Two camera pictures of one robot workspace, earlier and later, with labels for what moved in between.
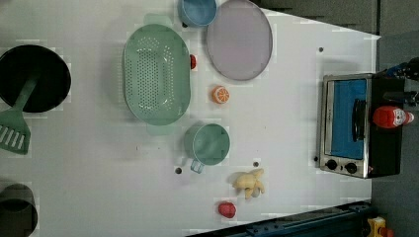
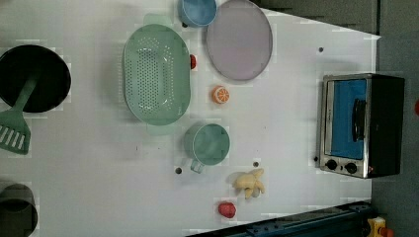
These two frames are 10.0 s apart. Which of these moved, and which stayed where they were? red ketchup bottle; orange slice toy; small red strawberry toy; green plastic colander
Moved: red ketchup bottle
Stayed: green plastic colander; orange slice toy; small red strawberry toy
